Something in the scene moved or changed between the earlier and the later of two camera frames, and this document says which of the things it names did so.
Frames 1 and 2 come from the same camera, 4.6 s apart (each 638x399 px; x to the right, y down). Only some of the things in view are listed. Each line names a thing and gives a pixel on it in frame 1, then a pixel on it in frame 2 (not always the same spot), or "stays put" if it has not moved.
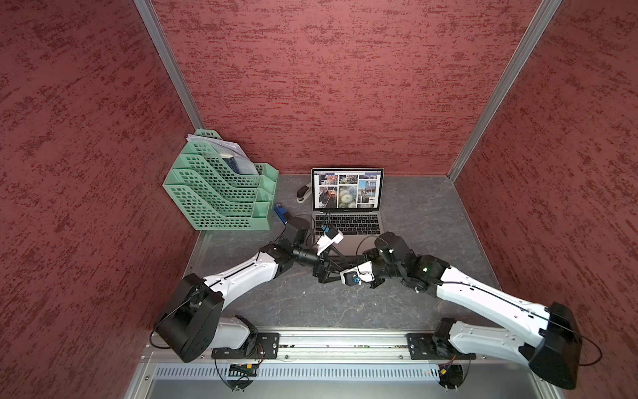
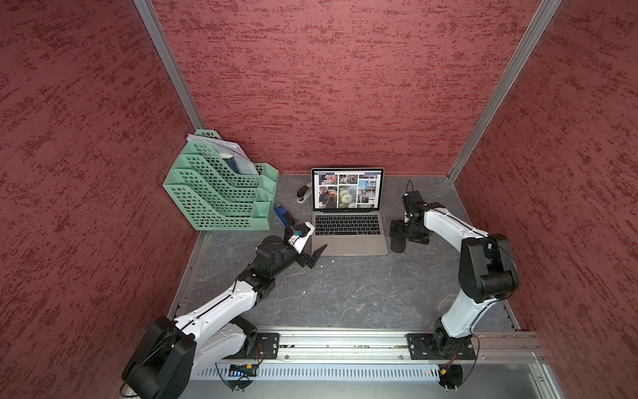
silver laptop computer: (350, 203) stays put
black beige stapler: (303, 193) stays put
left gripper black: (322, 274) to (303, 258)
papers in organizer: (236, 159) stays put
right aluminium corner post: (546, 11) stays put
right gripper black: (370, 253) to (421, 237)
